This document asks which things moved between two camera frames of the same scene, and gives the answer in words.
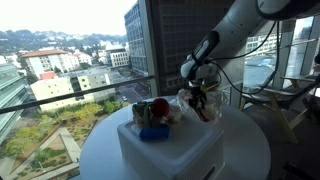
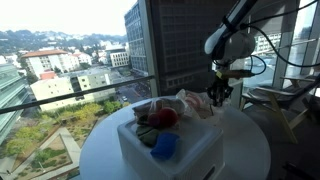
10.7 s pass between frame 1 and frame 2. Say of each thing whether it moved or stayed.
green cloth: moved
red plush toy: moved
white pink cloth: moved
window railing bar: stayed
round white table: stayed
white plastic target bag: stayed
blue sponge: moved
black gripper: moved
